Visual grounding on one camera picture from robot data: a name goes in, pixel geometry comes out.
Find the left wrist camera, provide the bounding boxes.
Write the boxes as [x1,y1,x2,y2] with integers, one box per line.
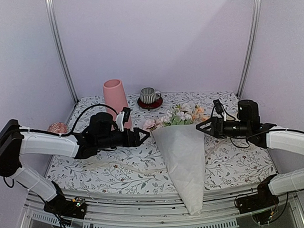
[116,107,132,132]

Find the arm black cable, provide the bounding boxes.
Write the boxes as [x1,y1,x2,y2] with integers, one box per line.
[210,105,304,150]
[0,102,118,140]

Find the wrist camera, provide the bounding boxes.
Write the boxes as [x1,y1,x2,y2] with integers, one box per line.
[116,107,132,132]
[213,99,228,122]

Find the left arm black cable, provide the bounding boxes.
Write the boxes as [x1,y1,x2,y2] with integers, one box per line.
[0,102,118,140]

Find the right aluminium frame post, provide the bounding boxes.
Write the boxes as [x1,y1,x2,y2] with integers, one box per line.
[236,0,262,98]

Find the aluminium front rail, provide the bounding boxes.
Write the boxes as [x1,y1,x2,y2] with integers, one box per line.
[16,181,304,228]

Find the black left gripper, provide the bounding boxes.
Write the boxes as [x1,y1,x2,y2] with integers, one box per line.
[97,127,151,151]

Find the pink tall vase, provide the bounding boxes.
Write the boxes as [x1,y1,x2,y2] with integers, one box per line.
[102,78,133,130]

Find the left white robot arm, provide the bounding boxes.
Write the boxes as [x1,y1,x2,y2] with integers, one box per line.
[0,111,150,214]

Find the aluminium frame post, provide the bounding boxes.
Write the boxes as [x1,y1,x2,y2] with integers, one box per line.
[44,0,79,104]
[236,0,262,98]

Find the cream printed ribbon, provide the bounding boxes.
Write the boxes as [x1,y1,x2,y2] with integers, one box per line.
[80,139,273,175]

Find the pink patterned ball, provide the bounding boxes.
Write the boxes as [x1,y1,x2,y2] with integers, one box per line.
[47,122,67,134]

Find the left aluminium frame post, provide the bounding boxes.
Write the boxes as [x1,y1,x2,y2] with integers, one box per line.
[44,0,79,104]

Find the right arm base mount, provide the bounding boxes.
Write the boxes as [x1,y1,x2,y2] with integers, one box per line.
[234,174,280,214]

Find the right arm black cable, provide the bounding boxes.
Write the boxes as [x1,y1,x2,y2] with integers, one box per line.
[210,105,304,150]

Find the striped grey ceramic cup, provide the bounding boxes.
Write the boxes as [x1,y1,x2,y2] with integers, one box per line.
[140,87,161,104]

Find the dark red saucer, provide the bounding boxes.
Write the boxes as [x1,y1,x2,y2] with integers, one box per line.
[137,93,163,110]

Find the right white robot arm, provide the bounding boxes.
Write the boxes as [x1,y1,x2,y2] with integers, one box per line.
[196,99,304,209]

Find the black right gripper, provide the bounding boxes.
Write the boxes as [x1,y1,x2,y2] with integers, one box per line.
[196,115,251,140]

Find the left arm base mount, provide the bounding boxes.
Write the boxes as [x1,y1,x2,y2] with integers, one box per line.
[43,181,87,220]

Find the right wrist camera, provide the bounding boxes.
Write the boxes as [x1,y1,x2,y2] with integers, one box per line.
[213,99,228,122]

